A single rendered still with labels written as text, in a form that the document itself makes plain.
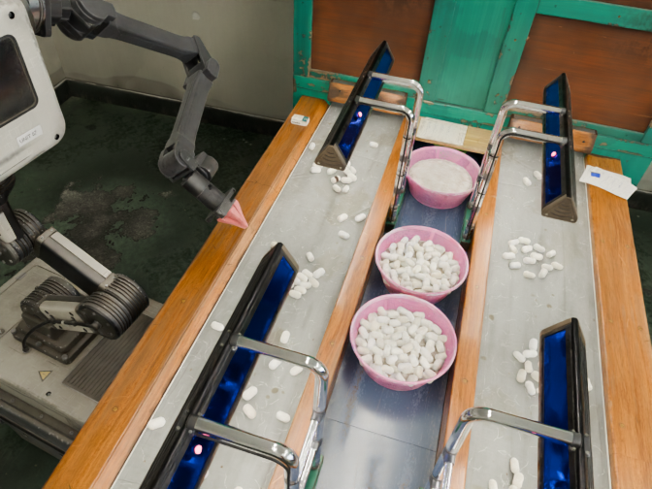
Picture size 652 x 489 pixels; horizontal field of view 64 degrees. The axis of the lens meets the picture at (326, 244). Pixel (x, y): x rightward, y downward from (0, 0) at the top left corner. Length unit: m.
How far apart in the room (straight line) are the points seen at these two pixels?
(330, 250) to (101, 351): 0.75
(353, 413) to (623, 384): 0.64
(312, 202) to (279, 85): 1.51
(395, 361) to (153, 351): 0.58
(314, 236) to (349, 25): 0.82
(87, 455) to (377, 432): 0.63
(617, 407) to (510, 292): 0.39
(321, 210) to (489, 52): 0.80
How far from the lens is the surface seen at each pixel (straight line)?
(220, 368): 0.87
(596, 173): 2.06
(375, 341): 1.37
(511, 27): 1.94
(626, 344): 1.55
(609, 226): 1.86
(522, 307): 1.53
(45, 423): 1.80
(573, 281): 1.66
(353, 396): 1.34
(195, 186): 1.40
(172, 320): 1.37
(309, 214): 1.64
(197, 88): 1.59
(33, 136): 1.30
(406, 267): 1.54
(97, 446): 1.25
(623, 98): 2.09
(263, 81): 3.14
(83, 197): 3.03
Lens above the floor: 1.85
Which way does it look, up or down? 46 degrees down
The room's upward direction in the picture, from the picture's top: 4 degrees clockwise
